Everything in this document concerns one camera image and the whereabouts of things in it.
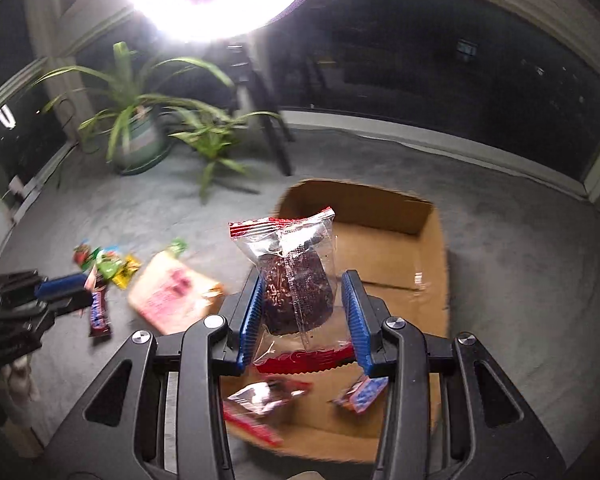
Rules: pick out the yellow candy packet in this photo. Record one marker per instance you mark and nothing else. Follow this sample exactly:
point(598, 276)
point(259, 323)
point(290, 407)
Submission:
point(126, 271)

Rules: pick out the white power adapter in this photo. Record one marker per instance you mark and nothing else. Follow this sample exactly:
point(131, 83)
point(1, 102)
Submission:
point(17, 185)

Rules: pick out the large spider plant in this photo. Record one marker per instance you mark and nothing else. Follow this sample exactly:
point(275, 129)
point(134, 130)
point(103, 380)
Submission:
point(122, 95)

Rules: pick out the red green candy packet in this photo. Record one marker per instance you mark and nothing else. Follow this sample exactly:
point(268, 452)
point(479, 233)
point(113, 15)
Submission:
point(83, 254)

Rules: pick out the cardboard box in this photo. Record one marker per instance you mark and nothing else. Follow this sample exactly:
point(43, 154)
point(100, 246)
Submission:
point(380, 250)

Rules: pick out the person's left hand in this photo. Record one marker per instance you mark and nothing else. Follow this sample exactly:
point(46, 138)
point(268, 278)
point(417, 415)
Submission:
point(22, 377)

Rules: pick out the black tripod stand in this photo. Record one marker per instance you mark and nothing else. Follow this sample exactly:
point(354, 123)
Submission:
point(272, 135)

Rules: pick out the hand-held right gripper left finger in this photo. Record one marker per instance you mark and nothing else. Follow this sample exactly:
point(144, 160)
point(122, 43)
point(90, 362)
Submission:
point(252, 320)

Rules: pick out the small spider plant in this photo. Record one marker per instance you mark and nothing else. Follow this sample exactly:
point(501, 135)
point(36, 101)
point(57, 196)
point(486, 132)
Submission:
point(212, 142)

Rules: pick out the green pot saucer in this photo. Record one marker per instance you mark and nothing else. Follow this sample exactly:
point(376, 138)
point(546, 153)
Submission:
point(152, 164)

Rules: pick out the clear red snack packet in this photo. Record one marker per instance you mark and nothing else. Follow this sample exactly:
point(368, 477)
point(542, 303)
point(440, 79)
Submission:
point(260, 400)

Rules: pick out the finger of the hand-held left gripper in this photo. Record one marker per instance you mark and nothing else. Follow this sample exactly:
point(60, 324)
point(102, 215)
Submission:
point(70, 304)
point(62, 285)

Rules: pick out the light green snack packet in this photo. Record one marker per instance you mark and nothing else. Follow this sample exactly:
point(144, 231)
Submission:
point(178, 246)

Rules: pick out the brown chocolate bar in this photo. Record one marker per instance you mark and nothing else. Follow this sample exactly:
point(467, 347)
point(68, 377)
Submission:
point(99, 312)

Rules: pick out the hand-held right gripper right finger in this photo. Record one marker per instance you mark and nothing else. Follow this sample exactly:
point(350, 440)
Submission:
point(357, 325)

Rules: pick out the pale green plant pot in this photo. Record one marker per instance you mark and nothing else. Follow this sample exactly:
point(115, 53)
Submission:
point(142, 140)

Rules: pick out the red blue snack packet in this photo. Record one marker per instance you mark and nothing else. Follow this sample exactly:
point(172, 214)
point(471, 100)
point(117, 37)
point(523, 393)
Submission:
point(362, 392)

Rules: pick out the chocolate cake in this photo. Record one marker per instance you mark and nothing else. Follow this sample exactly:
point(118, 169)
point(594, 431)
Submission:
point(295, 280)

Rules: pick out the pink tan snack packet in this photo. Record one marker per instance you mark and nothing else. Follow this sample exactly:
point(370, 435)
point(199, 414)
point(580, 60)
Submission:
point(172, 292)

